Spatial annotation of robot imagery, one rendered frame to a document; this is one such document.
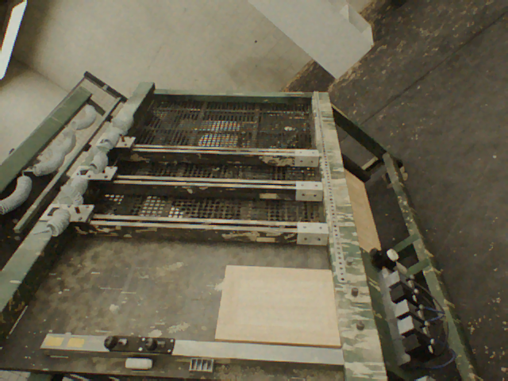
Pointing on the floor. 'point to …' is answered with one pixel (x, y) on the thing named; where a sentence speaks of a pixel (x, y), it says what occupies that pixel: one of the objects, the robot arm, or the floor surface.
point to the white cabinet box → (321, 29)
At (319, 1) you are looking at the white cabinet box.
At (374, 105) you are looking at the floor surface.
